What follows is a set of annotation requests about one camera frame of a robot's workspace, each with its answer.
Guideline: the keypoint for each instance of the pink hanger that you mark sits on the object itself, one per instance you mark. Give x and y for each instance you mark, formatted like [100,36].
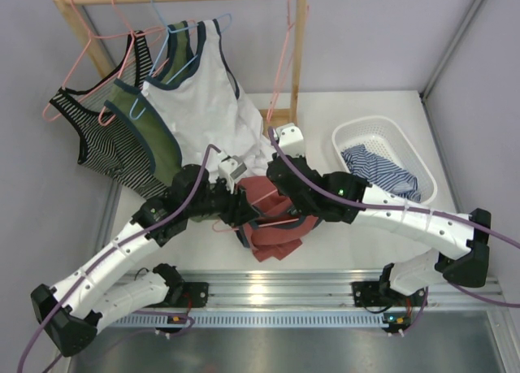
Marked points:
[290,58]
[126,52]
[92,42]
[264,222]

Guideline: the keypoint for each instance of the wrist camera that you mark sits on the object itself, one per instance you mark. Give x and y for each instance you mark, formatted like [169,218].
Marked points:
[290,139]
[230,170]

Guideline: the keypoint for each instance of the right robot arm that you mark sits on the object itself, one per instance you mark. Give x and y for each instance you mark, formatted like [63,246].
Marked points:
[458,244]

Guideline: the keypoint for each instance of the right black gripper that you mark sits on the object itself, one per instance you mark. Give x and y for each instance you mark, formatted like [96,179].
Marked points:
[275,154]

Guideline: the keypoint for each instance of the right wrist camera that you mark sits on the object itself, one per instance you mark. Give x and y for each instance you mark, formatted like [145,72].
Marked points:
[290,139]

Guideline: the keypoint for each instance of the blue striped garment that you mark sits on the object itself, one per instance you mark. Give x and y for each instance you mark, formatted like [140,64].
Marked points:
[381,172]

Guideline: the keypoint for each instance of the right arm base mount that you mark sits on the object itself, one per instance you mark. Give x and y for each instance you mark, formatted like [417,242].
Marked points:
[377,297]

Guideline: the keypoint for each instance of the green tank top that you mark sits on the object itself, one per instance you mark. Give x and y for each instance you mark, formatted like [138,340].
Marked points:
[161,148]

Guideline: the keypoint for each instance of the blue wire hanger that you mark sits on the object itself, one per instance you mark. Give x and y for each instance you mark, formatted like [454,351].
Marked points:
[156,68]

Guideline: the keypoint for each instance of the black white striped tank top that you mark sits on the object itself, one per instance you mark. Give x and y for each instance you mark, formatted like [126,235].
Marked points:
[112,151]

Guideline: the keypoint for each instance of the white plastic laundry basket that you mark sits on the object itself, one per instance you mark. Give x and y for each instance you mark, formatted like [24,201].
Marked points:
[383,137]

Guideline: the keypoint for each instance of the aluminium mounting rail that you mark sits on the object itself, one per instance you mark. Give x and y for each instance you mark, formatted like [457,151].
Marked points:
[277,290]

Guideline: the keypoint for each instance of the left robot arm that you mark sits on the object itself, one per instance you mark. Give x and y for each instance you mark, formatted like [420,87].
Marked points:
[76,309]

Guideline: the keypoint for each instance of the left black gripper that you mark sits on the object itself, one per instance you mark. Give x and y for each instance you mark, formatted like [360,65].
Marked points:
[242,207]

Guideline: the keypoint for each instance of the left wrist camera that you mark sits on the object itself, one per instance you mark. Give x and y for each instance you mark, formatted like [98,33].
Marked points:
[230,170]

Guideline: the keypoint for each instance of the red tank top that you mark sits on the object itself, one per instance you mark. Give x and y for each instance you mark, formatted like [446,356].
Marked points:
[277,241]

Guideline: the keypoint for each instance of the slotted cable duct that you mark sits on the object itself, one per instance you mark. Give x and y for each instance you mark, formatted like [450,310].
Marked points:
[270,319]

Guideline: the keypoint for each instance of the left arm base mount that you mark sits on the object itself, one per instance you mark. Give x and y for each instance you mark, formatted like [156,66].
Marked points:
[193,293]

